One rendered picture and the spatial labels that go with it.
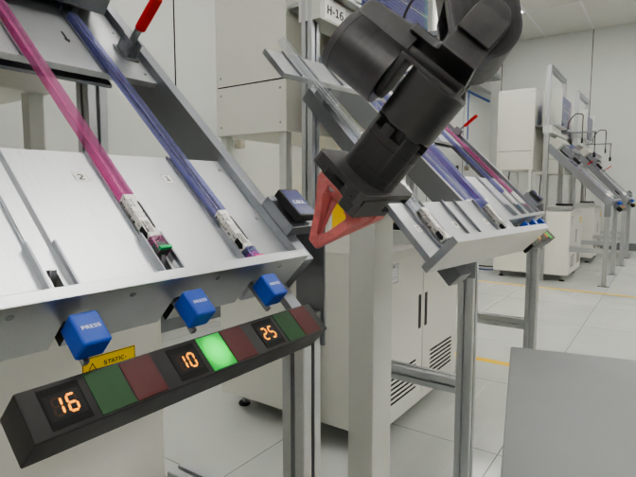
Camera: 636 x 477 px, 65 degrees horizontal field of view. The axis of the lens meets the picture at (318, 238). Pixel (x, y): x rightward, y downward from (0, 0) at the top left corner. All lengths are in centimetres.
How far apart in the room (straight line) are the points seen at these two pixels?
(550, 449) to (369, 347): 53
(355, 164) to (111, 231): 25
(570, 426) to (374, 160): 30
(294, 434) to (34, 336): 42
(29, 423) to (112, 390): 6
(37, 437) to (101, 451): 51
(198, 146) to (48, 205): 30
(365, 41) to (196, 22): 285
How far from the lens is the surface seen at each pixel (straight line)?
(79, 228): 52
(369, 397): 99
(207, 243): 58
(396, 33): 48
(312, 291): 72
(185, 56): 318
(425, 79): 45
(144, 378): 45
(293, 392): 74
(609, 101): 805
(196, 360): 48
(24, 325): 44
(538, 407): 56
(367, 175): 46
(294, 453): 78
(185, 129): 79
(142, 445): 95
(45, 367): 81
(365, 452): 104
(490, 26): 46
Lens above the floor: 81
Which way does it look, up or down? 5 degrees down
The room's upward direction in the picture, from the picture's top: straight up
